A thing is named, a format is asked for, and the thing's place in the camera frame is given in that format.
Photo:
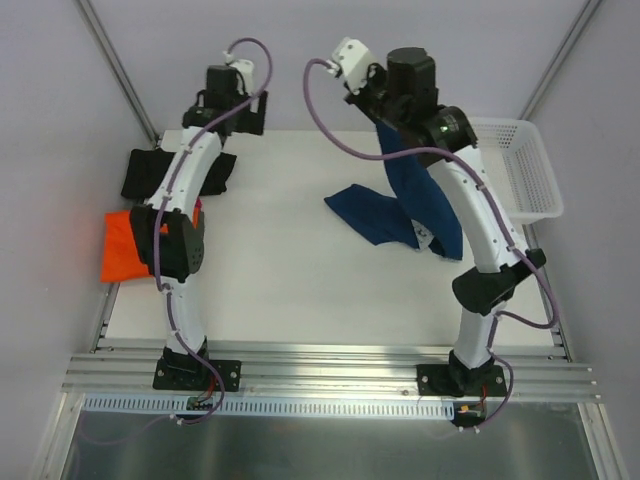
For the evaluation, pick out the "left corner aluminium profile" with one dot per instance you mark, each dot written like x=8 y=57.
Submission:
x=105 y=46

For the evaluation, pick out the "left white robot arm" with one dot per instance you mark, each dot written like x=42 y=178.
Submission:
x=167 y=228

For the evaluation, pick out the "corner aluminium profile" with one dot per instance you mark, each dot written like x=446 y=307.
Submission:
x=105 y=46
x=584 y=17

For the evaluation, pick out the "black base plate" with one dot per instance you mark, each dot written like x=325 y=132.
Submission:
x=438 y=379
x=197 y=377

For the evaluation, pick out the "orange folded t shirt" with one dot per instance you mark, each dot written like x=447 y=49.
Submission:
x=120 y=261

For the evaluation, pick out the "blue t shirt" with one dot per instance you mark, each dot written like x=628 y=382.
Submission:
x=417 y=214

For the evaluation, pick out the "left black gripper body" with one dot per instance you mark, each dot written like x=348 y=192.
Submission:
x=255 y=115

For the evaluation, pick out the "right corner aluminium profile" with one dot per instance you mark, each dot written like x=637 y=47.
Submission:
x=584 y=17

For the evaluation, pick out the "white plastic basket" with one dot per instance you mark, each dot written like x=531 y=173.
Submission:
x=519 y=168

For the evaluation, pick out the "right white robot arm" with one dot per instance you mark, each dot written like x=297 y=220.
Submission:
x=420 y=140

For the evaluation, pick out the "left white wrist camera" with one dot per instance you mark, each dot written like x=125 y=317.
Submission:
x=245 y=72

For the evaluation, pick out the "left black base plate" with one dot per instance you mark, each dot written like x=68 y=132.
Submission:
x=197 y=377

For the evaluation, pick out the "black folded t shirt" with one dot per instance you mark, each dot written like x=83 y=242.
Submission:
x=147 y=168

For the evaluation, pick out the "white slotted cable duct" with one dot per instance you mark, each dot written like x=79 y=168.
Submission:
x=272 y=406

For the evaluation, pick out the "grey folded t shirt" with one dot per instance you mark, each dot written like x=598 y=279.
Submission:
x=199 y=222

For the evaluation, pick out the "aluminium mounting rail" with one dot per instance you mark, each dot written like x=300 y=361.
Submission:
x=542 y=374

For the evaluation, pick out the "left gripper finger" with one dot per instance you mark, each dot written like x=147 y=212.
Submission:
x=197 y=109
x=253 y=122

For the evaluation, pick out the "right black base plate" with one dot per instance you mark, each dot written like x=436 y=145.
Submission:
x=438 y=379

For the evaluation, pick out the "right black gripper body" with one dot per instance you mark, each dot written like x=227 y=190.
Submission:
x=365 y=103

